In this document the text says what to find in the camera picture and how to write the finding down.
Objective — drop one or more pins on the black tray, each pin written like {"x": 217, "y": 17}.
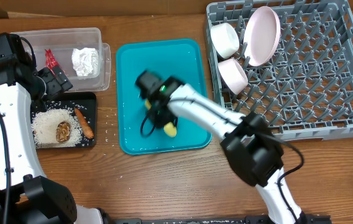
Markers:
{"x": 86, "y": 102}

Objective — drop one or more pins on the red snack wrapper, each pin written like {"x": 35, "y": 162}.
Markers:
{"x": 50, "y": 62}

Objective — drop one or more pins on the clear plastic waste bin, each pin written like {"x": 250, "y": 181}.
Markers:
{"x": 62, "y": 42}

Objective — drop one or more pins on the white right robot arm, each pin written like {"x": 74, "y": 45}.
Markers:
{"x": 252, "y": 151}

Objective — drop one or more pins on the large white plate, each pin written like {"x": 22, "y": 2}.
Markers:
{"x": 262, "y": 35}

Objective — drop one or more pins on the rice grains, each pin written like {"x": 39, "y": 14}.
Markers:
{"x": 44, "y": 126}

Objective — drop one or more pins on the white tissue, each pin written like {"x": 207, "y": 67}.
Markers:
{"x": 85, "y": 61}

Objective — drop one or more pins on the orange carrot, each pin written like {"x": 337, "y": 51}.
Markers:
{"x": 87, "y": 131}

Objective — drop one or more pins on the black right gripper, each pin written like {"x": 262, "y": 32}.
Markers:
{"x": 159, "y": 122}

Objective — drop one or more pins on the small white bowl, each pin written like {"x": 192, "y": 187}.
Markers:
{"x": 225, "y": 40}

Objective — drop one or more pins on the teal serving tray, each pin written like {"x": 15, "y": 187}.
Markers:
{"x": 180, "y": 58}

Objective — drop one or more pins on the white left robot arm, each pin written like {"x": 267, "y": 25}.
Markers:
{"x": 26, "y": 195}

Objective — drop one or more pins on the yellow plastic spoon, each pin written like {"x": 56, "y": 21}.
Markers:
{"x": 169, "y": 130}

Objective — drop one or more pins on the grey dishwasher rack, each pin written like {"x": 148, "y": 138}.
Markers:
{"x": 305, "y": 90}

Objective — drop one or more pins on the brown food scraps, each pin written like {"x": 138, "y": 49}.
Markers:
{"x": 63, "y": 132}

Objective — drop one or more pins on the pink bowl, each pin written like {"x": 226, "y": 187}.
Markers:
{"x": 233, "y": 75}

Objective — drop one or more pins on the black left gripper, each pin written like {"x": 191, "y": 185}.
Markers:
{"x": 55, "y": 88}

